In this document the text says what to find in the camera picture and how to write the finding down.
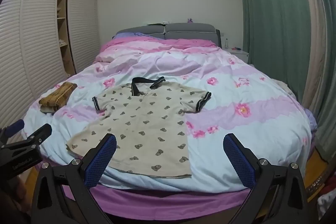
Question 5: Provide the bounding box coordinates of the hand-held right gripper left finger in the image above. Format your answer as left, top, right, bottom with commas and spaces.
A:
31, 133, 117, 224

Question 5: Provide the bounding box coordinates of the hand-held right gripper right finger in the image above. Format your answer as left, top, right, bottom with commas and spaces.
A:
223, 133, 316, 224

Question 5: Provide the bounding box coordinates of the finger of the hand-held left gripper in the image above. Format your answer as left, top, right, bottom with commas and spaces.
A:
24, 123, 53, 149
0, 119, 25, 147

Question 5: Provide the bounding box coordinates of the beige printed polo shirt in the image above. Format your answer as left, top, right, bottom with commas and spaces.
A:
66, 76, 212, 179

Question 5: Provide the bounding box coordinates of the pink floral duvet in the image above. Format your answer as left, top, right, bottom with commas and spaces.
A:
23, 38, 319, 191

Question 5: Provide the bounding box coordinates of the brown striped folded cloth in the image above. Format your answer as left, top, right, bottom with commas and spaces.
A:
39, 82, 77, 115

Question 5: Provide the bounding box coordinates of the purple bed sheet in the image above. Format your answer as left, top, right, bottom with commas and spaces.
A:
34, 157, 263, 215

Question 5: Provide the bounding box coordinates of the white and red cloth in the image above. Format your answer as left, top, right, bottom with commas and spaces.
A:
316, 187, 336, 222

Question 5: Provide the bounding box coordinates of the white nightstand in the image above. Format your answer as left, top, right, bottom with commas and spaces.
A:
224, 48, 249, 64

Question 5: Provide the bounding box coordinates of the green curtain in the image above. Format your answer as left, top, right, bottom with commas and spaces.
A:
235, 0, 313, 107
306, 0, 336, 163

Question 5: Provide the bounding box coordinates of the white louvered wardrobe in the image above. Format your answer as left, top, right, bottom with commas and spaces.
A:
0, 0, 101, 136

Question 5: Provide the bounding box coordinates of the purple pillow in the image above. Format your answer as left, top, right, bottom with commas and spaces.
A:
112, 31, 158, 40

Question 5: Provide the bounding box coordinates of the beige curtain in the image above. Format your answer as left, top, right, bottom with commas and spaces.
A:
291, 0, 332, 110

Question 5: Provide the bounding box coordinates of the grey padded headboard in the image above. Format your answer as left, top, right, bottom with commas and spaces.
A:
115, 22, 222, 49

